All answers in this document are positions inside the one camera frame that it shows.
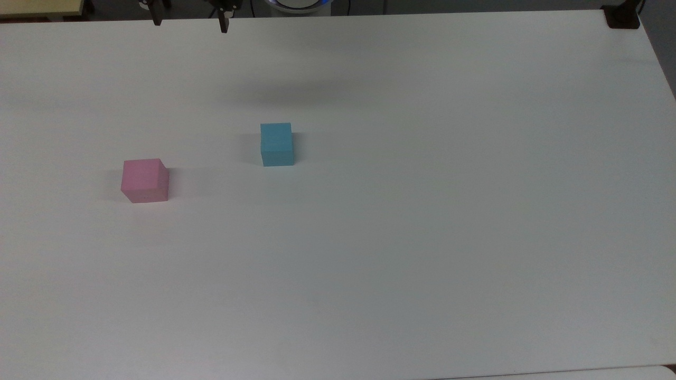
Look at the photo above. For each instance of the black Franka gripper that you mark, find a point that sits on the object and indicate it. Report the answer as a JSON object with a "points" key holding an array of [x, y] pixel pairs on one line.
{"points": [[231, 3]]}

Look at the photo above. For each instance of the blue cube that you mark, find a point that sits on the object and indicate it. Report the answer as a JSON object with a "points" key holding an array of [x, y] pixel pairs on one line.
{"points": [[277, 144]]}

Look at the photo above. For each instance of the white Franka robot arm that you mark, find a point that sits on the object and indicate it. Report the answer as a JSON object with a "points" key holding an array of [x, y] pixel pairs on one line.
{"points": [[298, 5]]}

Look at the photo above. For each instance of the pink cube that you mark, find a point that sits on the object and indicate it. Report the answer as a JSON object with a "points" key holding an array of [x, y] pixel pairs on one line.
{"points": [[143, 181]]}

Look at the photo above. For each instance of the yellowish wooden desk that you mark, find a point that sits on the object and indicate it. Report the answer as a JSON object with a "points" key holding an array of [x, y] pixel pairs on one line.
{"points": [[39, 7]]}

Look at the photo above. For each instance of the black camera clamp mount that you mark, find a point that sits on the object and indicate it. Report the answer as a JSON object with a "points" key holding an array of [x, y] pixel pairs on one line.
{"points": [[623, 16]]}

